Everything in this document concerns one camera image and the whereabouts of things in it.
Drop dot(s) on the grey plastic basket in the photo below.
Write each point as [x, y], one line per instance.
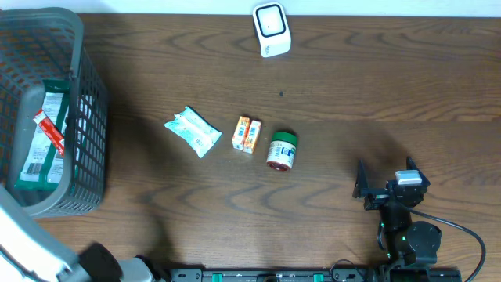
[44, 65]

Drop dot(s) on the light teal wipes packet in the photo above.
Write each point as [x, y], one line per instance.
[199, 134]

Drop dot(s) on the green white snack bag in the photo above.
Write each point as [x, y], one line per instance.
[43, 156]

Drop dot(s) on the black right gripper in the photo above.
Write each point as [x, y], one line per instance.
[380, 196]

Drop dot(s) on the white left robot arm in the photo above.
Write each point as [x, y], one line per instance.
[29, 253]

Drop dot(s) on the black mounting rail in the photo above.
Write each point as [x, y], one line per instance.
[342, 274]

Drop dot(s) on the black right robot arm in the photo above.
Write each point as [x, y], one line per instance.
[409, 243]

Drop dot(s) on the green lid spice jar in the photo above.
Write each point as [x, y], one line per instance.
[282, 151]

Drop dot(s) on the white barcode scanner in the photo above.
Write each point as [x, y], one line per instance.
[272, 29]

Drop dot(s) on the red white snack stick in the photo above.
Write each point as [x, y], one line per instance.
[50, 130]

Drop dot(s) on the orange small box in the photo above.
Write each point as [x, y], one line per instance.
[240, 132]
[251, 140]

